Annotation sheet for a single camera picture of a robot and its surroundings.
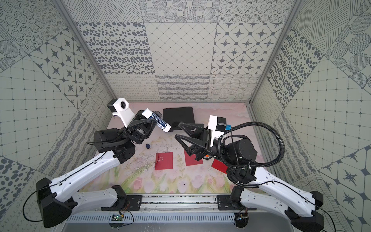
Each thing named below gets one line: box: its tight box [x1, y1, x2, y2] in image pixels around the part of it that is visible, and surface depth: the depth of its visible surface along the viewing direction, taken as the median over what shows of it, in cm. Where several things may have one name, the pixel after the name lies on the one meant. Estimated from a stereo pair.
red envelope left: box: [154, 151, 173, 171], surface depth 92 cm
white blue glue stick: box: [141, 108, 172, 133], surface depth 41 cm
